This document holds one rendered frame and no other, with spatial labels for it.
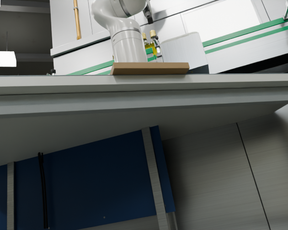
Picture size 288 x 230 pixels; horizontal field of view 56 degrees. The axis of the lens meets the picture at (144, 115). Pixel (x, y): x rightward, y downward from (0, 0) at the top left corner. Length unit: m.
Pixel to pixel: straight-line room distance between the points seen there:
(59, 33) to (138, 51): 1.27
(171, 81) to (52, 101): 0.38
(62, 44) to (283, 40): 1.42
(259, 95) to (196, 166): 0.56
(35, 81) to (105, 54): 1.11
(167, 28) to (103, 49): 0.46
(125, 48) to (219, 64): 0.60
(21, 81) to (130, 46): 0.39
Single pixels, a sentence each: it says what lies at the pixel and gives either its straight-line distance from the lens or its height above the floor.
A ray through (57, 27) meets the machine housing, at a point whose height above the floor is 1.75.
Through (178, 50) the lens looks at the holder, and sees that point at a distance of 1.17.
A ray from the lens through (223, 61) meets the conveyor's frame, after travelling 1.43.
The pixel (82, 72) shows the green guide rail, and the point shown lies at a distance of 1.53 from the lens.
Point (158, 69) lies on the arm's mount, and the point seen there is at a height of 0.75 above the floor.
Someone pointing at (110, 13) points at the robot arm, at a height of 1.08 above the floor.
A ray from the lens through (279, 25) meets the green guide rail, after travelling 1.58.
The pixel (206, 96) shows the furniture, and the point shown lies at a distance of 0.99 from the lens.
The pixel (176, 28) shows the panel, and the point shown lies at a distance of 1.79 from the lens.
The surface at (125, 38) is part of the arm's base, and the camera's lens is 1.00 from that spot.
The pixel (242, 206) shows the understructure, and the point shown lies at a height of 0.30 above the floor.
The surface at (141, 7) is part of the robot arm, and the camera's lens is 1.14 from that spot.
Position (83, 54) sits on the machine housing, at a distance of 1.97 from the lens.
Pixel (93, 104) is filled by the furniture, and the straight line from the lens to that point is 0.84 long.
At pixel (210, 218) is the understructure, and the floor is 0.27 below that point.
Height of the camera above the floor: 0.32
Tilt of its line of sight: 21 degrees up
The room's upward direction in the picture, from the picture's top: 11 degrees counter-clockwise
